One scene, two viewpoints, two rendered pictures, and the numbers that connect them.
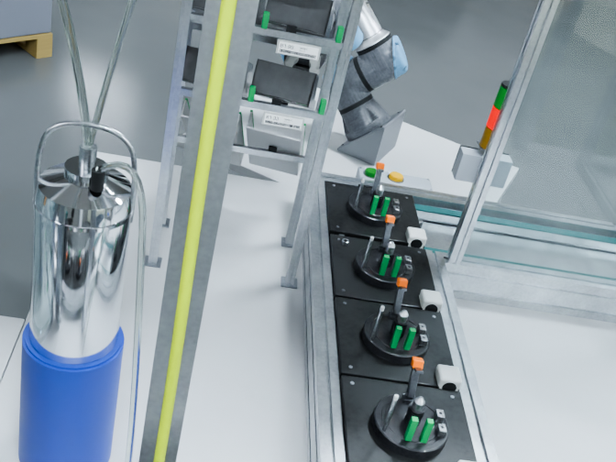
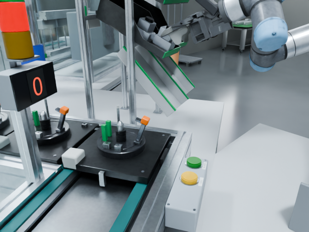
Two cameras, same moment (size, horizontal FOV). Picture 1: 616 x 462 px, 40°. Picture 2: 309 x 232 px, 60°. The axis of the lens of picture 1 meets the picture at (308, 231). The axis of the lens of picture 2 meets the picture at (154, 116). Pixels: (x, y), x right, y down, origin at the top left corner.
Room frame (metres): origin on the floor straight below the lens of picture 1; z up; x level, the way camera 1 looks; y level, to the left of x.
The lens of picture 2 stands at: (2.26, -0.72, 1.37)
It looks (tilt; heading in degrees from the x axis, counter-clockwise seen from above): 24 degrees down; 116
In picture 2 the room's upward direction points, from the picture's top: straight up
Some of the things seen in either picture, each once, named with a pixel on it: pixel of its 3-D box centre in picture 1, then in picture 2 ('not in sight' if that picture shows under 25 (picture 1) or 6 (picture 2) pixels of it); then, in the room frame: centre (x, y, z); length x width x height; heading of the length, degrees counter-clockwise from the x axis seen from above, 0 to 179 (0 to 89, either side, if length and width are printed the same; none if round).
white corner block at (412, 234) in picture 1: (414, 238); (73, 158); (1.80, -0.26, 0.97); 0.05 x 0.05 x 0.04; 9
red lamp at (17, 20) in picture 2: (500, 117); (12, 16); (1.79, -0.36, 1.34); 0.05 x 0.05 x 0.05
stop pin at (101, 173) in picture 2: not in sight; (102, 178); (1.90, -0.28, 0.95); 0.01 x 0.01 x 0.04; 9
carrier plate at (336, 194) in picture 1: (372, 214); (121, 148); (1.88, -0.15, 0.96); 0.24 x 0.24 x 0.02; 9
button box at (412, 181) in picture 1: (392, 187); (188, 188); (2.10, -0.20, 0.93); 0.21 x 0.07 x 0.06; 99
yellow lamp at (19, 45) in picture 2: (493, 137); (18, 43); (1.79, -0.36, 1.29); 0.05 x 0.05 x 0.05
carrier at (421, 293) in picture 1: (388, 256); (44, 122); (1.63, -0.19, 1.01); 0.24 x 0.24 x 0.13; 9
